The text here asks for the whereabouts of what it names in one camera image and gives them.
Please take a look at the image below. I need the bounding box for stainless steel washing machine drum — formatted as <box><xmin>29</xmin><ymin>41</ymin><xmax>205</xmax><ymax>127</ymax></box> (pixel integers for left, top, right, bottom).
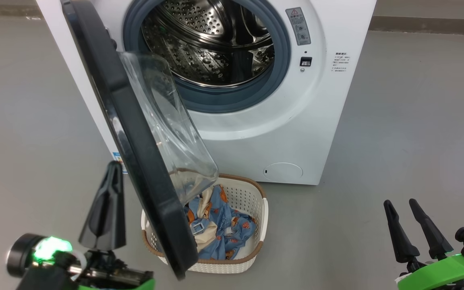
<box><xmin>141</xmin><ymin>0</ymin><xmax>276</xmax><ymax>87</ymax></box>

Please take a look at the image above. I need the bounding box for white basket with brown rim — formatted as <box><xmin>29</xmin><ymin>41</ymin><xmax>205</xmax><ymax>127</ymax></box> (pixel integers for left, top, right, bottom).
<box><xmin>141</xmin><ymin>173</ymin><xmax>269</xmax><ymax>274</ymax></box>

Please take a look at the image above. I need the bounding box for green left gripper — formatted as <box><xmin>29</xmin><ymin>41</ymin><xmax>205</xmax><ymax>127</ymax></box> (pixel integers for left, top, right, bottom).
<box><xmin>17</xmin><ymin>160</ymin><xmax>155</xmax><ymax>290</ymax></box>

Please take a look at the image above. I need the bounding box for blue energy label sticker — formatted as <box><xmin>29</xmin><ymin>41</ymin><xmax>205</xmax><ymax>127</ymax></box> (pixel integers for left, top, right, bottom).
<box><xmin>112</xmin><ymin>152</ymin><xmax>128</xmax><ymax>174</ymax></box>

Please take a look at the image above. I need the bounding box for round white filter cover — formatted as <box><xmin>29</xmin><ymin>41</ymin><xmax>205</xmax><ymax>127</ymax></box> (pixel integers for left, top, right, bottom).
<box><xmin>263</xmin><ymin>162</ymin><xmax>303</xmax><ymax>182</ymax></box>

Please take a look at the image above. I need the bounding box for cream white garment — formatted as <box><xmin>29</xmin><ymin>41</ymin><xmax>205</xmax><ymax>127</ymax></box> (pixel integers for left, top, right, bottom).
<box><xmin>192</xmin><ymin>189</ymin><xmax>218</xmax><ymax>252</ymax></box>

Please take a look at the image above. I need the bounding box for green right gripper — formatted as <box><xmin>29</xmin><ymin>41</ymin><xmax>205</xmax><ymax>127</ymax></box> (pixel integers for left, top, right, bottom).
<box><xmin>384</xmin><ymin>198</ymin><xmax>464</xmax><ymax>290</ymax></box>

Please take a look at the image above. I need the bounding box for blue cartoon print garment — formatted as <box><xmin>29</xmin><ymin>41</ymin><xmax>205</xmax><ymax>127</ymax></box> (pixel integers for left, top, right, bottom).
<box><xmin>184</xmin><ymin>184</ymin><xmax>257</xmax><ymax>260</ymax></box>

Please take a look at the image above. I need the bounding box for grey rubber door gasket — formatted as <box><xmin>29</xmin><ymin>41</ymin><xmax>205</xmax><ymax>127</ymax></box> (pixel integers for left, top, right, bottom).
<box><xmin>122</xmin><ymin>0</ymin><xmax>292</xmax><ymax>114</ymax></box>

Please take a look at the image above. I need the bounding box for white front-load washing machine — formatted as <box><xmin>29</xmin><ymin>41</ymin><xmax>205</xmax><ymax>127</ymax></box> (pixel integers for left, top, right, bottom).
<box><xmin>35</xmin><ymin>0</ymin><xmax>377</xmax><ymax>186</ymax></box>

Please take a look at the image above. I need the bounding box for grey warning sticker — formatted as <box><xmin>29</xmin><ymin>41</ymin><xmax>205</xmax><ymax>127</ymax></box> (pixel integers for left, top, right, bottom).
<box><xmin>285</xmin><ymin>7</ymin><xmax>312</xmax><ymax>46</ymax></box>

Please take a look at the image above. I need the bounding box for black round glass washer door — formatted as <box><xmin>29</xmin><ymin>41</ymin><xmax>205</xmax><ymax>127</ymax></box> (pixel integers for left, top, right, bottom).
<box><xmin>61</xmin><ymin>0</ymin><xmax>219</xmax><ymax>281</ymax></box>

